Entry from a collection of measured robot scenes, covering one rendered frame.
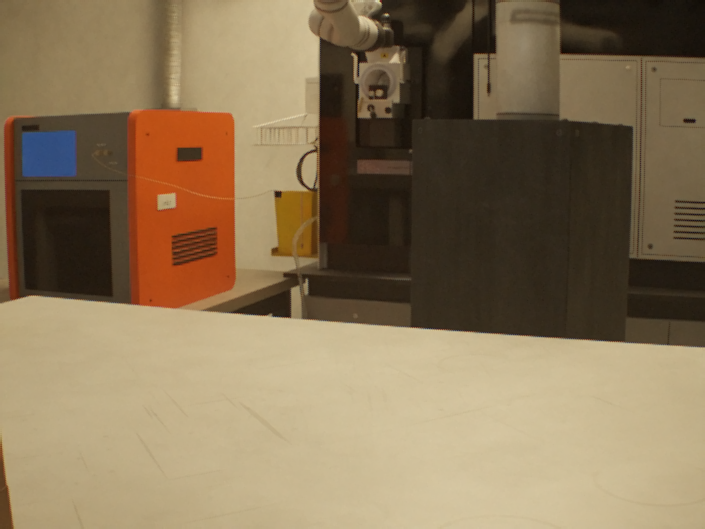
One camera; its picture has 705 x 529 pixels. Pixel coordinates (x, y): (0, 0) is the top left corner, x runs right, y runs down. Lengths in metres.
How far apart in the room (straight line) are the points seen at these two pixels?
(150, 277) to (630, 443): 1.42
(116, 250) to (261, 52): 1.89
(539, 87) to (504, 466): 0.83
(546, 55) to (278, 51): 2.39
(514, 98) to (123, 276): 0.93
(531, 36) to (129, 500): 0.95
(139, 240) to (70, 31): 2.43
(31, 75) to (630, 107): 2.93
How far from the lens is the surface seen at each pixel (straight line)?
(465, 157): 1.20
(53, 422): 0.57
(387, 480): 0.46
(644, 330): 2.05
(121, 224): 1.82
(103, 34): 4.01
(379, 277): 2.15
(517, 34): 1.25
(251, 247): 3.62
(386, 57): 2.12
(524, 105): 1.24
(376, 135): 2.12
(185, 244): 1.95
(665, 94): 2.08
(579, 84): 2.09
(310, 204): 2.28
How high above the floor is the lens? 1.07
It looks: 9 degrees down
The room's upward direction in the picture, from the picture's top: straight up
